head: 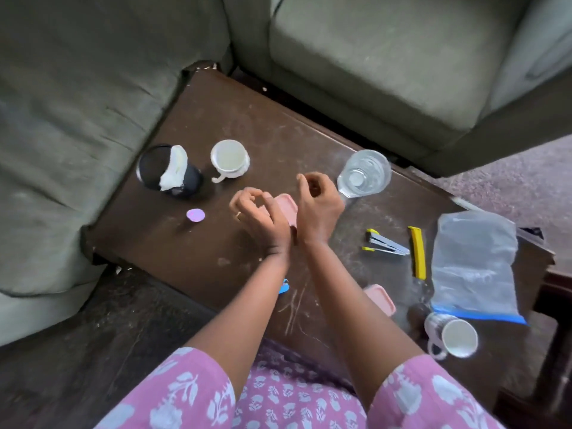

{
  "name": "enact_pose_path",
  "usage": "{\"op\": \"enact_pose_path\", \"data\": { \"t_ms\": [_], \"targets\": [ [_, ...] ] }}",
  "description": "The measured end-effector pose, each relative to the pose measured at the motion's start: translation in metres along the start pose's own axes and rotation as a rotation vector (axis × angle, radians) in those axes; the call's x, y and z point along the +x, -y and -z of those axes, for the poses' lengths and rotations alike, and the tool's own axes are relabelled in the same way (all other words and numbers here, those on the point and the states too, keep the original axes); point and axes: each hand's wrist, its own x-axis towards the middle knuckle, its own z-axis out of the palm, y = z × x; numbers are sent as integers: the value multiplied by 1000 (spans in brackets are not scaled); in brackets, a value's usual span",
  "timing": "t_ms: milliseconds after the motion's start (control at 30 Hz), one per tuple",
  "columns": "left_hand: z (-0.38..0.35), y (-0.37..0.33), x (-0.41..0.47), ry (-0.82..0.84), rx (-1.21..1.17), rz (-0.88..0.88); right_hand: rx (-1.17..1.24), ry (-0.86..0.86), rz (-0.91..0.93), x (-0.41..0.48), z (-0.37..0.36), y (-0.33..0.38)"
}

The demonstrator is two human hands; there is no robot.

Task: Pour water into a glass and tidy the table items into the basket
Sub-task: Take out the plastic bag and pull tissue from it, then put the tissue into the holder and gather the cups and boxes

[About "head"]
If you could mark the person's right hand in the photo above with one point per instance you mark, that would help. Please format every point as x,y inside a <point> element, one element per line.
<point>319,209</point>

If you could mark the person's left hand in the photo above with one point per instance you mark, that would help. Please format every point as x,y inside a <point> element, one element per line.
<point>263,223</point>

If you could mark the person's right thumb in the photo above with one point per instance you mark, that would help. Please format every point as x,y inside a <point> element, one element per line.
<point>304,185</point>

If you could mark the person's left thumb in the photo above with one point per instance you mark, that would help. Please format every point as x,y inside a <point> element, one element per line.
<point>275,209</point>

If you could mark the pink plastic box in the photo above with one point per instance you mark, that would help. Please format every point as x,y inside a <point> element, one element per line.
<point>289,207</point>

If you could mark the person's right forearm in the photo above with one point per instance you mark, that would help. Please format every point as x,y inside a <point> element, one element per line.
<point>357,321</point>

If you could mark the person's left forearm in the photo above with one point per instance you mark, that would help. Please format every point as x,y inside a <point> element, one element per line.
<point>243,317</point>

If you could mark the black wrist thread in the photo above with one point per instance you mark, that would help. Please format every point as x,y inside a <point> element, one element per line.
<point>273,251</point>

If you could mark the clear drinking glass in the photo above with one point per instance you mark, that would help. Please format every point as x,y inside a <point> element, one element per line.
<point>365,174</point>

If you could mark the small white cup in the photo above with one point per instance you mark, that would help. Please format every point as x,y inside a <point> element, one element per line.
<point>229,158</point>

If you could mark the small blue object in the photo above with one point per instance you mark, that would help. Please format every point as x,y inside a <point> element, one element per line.
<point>284,287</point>

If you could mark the purple round disc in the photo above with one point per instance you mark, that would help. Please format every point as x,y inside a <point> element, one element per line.
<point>195,215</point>

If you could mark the grey yellow stapler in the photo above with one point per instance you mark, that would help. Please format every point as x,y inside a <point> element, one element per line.
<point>385,243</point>

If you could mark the white crumpled cloth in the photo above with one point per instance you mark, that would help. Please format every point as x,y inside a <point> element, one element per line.
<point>175,171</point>

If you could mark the black mesh cup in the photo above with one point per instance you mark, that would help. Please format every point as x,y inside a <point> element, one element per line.
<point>149,167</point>

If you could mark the yellow plastic strip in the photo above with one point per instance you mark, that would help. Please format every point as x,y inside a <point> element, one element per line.
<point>418,253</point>

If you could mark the pink plastic lid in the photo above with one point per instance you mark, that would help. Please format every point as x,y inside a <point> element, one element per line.
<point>380,299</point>

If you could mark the green fabric armchair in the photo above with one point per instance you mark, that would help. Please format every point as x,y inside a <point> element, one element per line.
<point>380,62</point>

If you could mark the clear zip bag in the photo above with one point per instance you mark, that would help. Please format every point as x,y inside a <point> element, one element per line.
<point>473,263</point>

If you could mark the pink floral garment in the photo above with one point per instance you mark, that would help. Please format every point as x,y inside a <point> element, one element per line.
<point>286,397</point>

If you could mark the white printed mug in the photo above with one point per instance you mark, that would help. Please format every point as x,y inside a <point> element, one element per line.
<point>453,337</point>

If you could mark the green fabric sofa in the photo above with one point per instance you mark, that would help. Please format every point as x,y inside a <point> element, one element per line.
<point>76,129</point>

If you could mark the dark wooden side table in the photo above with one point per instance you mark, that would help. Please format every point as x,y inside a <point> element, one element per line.
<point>552,352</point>

